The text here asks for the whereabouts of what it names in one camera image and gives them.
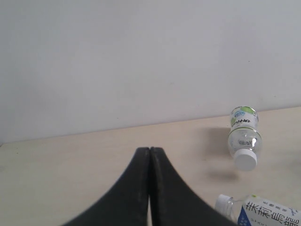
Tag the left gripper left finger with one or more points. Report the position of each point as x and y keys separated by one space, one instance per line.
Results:
x=126 y=202

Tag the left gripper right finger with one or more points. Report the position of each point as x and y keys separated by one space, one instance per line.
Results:
x=172 y=202

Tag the green label clear bottle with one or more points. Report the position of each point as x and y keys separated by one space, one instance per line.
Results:
x=244 y=140

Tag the Suntory white label bottle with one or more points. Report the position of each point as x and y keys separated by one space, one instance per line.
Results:
x=253 y=210

